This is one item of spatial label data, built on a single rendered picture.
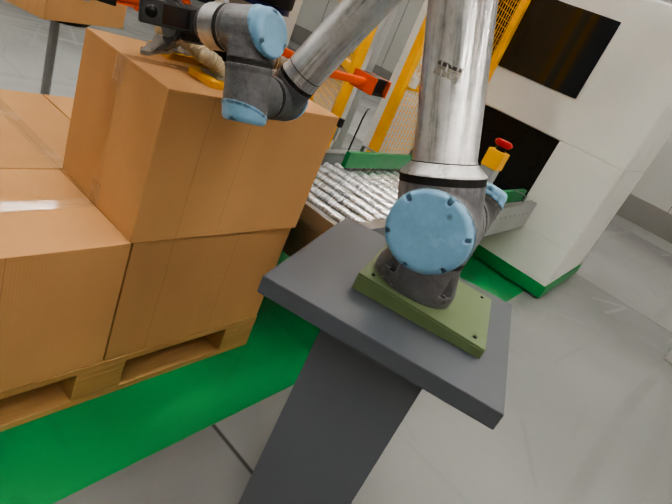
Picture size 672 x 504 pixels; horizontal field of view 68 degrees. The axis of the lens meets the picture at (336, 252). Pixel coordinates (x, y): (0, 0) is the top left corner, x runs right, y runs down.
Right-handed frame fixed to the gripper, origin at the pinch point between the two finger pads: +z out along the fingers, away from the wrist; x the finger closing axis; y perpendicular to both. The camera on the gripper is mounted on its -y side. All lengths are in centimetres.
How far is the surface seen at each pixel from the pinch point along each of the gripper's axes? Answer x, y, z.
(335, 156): -36, 146, 36
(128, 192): -39.9, 1.5, 1.9
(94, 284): -63, -6, 3
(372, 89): -5, 57, -28
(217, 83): -10.8, 17.9, -7.1
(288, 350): -107, 77, -2
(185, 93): -14.2, 4.6, -11.4
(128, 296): -69, 5, 4
